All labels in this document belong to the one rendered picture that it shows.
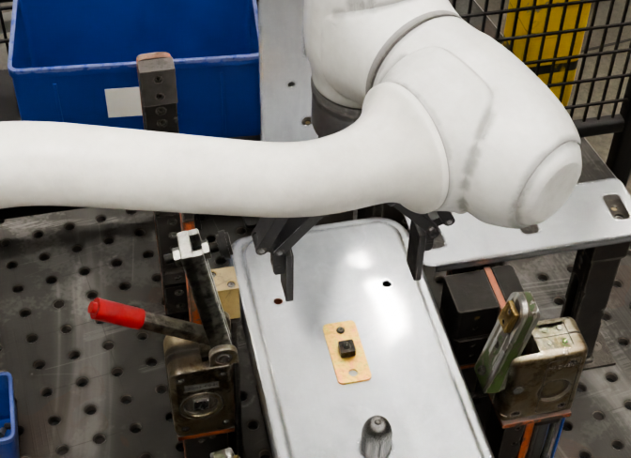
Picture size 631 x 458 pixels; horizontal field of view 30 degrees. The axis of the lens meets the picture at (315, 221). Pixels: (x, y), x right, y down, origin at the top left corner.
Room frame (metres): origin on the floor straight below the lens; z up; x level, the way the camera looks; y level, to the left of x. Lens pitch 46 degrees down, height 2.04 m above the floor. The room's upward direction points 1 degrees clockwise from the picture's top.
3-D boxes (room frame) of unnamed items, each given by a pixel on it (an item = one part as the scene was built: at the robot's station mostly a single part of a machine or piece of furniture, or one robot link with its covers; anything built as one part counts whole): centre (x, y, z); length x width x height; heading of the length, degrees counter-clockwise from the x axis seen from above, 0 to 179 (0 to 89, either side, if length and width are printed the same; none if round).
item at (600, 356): (1.04, -0.37, 0.84); 0.11 x 0.06 x 0.29; 104
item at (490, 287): (0.92, -0.20, 0.84); 0.11 x 0.10 x 0.28; 104
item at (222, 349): (0.75, 0.09, 1.06); 0.03 x 0.01 x 0.03; 104
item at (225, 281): (0.85, 0.10, 0.88); 0.04 x 0.04 x 0.36; 14
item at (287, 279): (0.79, 0.03, 1.16); 0.03 x 0.01 x 0.07; 14
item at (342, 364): (0.80, -0.04, 1.01); 0.08 x 0.04 x 0.01; 14
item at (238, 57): (1.18, 0.23, 1.10); 0.30 x 0.17 x 0.13; 98
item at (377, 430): (0.68, -0.07, 1.02); 0.03 x 0.03 x 0.07
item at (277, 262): (0.78, 0.05, 1.18); 0.03 x 0.01 x 0.05; 104
